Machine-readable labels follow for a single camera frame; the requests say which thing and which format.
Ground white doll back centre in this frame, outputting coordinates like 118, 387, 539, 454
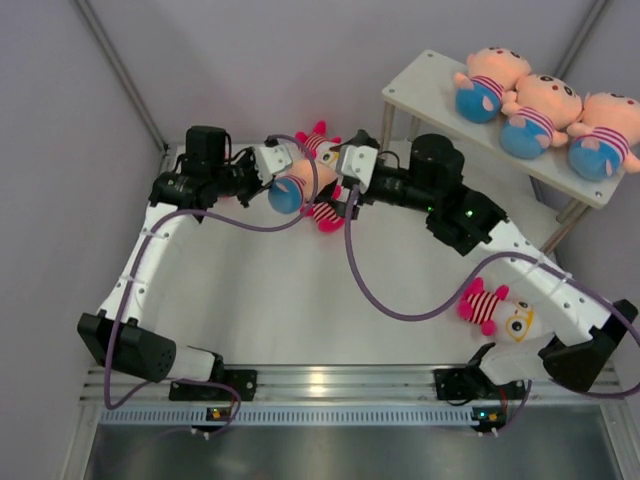
295, 120, 342, 169

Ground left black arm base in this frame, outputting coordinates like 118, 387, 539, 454
169, 369, 258, 402

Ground white doll glasses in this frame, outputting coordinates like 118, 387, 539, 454
300, 182, 344, 234

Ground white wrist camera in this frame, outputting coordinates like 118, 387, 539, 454
254, 144, 293, 183
335, 145, 378, 192

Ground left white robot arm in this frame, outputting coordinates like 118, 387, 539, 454
77, 126, 261, 400

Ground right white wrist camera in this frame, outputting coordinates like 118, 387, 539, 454
335, 145, 378, 192

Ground aluminium front rail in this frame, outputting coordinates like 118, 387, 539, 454
80, 365, 622, 403

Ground white two-tier shelf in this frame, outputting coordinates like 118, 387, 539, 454
381, 49, 624, 254

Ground white slotted cable duct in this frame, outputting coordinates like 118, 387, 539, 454
100, 405, 504, 427

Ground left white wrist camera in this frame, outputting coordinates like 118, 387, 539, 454
254, 144, 293, 183

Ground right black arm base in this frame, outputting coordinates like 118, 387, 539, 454
434, 366, 526, 406

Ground orange doll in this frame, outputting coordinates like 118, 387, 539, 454
567, 92, 639, 182
453, 46, 532, 124

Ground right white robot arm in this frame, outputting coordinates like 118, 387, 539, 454
337, 131, 639, 398

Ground orange doll table back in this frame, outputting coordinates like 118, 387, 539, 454
267, 159, 337, 214

